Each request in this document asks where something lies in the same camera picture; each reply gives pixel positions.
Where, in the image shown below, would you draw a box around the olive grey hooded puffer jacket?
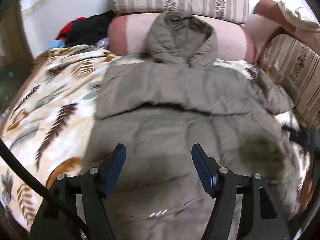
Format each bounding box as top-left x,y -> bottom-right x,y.
82,12 -> 300,239

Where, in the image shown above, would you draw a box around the striped floral side cushion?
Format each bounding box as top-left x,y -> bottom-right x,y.
259,34 -> 320,129

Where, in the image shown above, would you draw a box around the cream leaf-pattern fleece blanket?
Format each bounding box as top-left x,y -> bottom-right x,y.
1,45 -> 310,234

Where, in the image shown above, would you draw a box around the cream lace armrest cover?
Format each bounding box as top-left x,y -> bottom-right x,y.
277,1 -> 319,33

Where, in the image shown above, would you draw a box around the pink sofa armrest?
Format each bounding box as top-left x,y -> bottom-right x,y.
253,0 -> 319,54

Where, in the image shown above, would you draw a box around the light blue garment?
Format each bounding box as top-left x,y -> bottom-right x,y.
47,40 -> 65,50

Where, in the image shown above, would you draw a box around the red garment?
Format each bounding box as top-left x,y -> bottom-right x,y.
56,17 -> 86,40

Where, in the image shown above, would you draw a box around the purple patterned cloth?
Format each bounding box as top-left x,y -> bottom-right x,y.
95,37 -> 109,48

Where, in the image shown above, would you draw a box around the black garment pile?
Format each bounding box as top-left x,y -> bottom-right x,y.
65,10 -> 116,48

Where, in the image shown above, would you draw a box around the pink quilted bolster cushion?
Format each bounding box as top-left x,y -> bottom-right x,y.
108,13 -> 255,63

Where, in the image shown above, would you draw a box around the black cable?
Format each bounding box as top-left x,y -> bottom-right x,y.
0,139 -> 91,240

